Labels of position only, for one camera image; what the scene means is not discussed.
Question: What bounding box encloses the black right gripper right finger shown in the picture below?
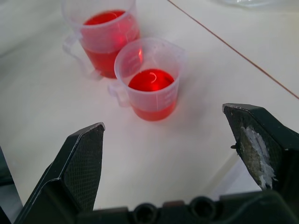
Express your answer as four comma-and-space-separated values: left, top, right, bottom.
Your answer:
221, 103, 299, 195

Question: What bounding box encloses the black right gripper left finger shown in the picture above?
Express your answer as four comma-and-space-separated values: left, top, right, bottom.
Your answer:
13, 122, 106, 224

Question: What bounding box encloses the small clear measuring cup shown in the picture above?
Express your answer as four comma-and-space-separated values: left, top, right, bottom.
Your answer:
107, 37, 187, 122

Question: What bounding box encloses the large clear measuring cup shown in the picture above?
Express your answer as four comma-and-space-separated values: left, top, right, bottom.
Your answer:
61, 0, 141, 80

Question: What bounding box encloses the clear plastic object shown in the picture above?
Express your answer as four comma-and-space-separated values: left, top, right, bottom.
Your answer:
216, 0, 285, 7

